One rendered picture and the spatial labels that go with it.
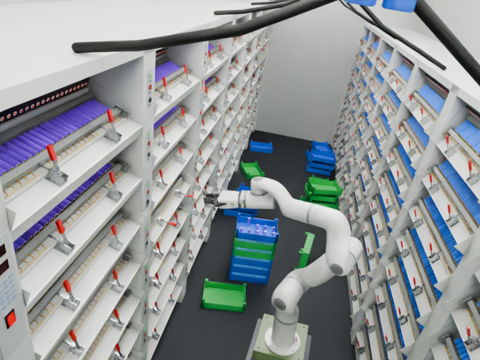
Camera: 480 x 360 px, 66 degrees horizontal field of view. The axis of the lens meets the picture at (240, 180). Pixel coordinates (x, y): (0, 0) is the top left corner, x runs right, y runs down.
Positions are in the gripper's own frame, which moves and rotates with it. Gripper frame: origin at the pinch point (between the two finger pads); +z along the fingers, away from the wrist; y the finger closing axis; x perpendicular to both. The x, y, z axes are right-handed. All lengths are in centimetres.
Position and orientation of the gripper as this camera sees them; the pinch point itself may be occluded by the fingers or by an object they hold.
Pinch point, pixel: (208, 198)
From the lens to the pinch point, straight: 178.5
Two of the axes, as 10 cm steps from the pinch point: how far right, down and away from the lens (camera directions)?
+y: 1.8, -4.5, 8.7
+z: -9.8, -0.2, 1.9
